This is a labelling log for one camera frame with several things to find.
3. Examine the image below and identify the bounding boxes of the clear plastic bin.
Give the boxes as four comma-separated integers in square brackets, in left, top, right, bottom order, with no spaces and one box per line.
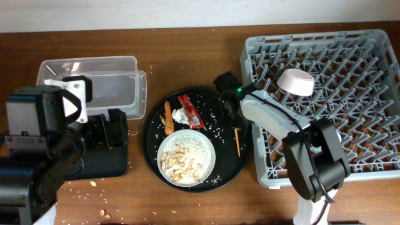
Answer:
[36,56,147,120]

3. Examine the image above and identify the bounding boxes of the orange carrot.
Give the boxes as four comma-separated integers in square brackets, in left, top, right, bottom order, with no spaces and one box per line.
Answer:
[164,101,174,135]

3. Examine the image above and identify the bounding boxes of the white tissue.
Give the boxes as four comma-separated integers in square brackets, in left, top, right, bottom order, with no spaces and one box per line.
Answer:
[172,107,190,125]

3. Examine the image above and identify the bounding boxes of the grey plate with rice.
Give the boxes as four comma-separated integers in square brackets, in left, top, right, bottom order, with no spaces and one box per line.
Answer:
[156,129,216,188]

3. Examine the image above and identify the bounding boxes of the red snack wrapper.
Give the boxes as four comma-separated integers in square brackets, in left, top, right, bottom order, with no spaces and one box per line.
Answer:
[177,94,204,129]

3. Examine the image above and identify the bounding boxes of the wooden chopstick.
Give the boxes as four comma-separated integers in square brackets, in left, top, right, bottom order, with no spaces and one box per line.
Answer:
[234,128,241,158]

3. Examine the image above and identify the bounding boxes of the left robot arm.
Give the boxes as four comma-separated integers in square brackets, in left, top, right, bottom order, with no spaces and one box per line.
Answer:
[1,85,128,224]

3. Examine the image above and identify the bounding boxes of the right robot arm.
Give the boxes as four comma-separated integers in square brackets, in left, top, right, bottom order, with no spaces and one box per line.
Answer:
[213,71,351,224]

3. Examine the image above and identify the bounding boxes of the grey dishwasher rack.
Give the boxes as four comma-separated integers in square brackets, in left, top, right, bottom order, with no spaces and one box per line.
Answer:
[240,29,399,181]

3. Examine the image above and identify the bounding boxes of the black rectangular tray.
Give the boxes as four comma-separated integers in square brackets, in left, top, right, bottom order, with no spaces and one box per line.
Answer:
[64,124,129,181]

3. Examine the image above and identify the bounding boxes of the round black serving tray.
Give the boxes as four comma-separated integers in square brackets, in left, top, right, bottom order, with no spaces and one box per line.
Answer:
[141,87,253,193]

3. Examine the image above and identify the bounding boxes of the peanut shell pair on table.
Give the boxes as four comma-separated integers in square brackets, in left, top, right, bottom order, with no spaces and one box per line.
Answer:
[99,209,111,219]

